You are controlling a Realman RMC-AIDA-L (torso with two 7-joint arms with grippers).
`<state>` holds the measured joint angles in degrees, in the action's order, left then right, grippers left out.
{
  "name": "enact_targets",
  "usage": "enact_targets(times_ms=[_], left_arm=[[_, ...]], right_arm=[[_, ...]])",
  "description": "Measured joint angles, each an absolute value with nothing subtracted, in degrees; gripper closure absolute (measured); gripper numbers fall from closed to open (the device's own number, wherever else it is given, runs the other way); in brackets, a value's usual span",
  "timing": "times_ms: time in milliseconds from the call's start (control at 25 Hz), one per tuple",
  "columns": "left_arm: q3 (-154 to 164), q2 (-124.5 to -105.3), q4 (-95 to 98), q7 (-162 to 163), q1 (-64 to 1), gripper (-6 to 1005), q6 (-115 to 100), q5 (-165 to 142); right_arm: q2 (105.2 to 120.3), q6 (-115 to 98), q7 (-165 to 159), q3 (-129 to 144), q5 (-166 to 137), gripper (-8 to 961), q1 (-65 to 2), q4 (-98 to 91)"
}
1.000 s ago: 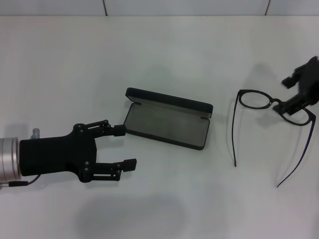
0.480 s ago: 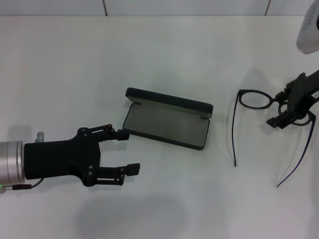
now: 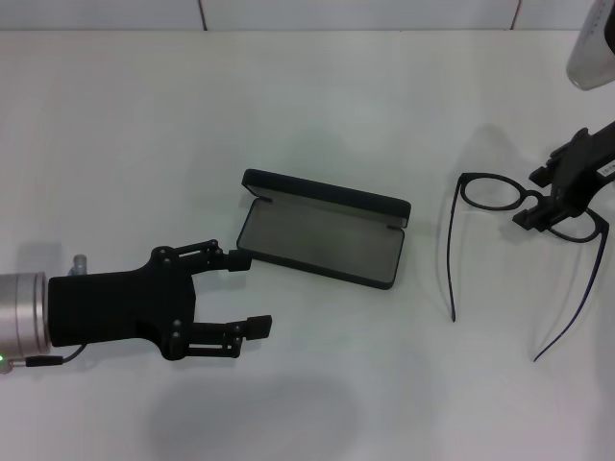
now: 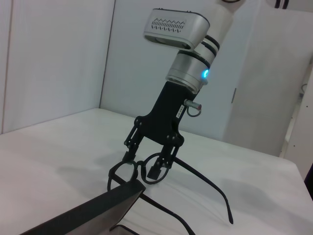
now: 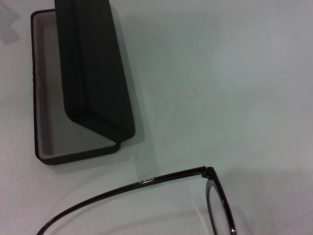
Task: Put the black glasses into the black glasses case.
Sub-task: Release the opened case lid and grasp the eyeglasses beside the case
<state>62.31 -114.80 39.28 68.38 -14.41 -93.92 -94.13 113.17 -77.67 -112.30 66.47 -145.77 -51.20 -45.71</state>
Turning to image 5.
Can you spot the black glasses case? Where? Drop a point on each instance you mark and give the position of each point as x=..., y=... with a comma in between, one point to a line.
x=93, y=73

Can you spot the black glasses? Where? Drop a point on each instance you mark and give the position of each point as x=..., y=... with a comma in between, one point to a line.
x=146, y=181

